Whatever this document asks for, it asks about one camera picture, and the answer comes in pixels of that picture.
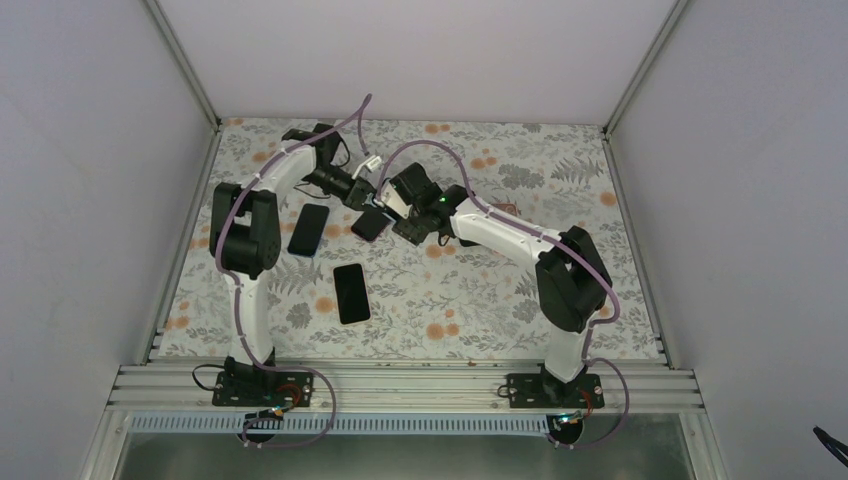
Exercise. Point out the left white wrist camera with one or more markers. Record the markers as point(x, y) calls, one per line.
point(370, 164)

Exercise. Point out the black object at edge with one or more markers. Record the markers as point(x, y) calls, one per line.
point(834, 446)

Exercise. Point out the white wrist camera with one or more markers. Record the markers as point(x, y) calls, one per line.
point(370, 164)
point(391, 202)

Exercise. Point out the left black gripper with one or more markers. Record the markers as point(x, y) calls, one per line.
point(358, 194)

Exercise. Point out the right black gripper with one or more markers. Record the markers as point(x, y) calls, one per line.
point(415, 236)

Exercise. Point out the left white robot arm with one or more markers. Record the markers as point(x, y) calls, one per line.
point(246, 241)

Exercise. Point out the aluminium mounting rail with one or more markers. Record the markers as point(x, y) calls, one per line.
point(440, 398)

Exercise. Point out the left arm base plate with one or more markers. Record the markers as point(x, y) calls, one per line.
point(246, 385)

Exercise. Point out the floral table mat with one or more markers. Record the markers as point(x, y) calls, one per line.
point(446, 301)

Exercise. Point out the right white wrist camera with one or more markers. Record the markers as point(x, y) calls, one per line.
point(391, 202)

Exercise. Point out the pink phone case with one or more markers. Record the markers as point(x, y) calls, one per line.
point(508, 208)

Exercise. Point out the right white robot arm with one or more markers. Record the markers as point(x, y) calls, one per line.
point(571, 278)

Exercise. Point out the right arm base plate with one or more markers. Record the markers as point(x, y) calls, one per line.
point(543, 390)

